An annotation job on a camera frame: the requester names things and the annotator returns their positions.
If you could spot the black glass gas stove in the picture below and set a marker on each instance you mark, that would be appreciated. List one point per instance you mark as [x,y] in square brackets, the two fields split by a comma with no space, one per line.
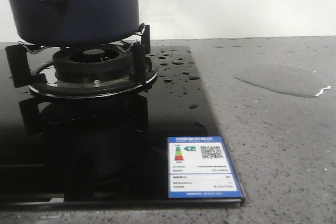
[109,152]

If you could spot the black gas burner head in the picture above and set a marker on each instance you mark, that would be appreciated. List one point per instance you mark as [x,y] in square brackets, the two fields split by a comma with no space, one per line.
[89,63]

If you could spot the blue white energy label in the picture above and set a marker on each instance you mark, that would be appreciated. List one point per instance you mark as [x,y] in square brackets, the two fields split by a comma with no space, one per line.
[199,167]

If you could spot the black pan support grate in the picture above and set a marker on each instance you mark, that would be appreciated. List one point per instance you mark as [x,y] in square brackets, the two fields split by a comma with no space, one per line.
[42,81]

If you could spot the dark blue cooking pot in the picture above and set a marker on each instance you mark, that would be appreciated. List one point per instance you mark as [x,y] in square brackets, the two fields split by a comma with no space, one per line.
[74,22]

